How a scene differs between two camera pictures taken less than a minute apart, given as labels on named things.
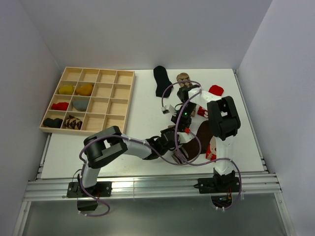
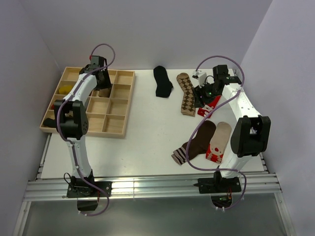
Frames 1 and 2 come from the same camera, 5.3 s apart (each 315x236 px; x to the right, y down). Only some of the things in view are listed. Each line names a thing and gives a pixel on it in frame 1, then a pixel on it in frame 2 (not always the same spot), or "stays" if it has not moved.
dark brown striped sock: x=204 y=132 stays
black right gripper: x=184 y=124 to x=199 y=92
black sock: x=162 y=81 stays
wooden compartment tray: x=86 y=100 stays
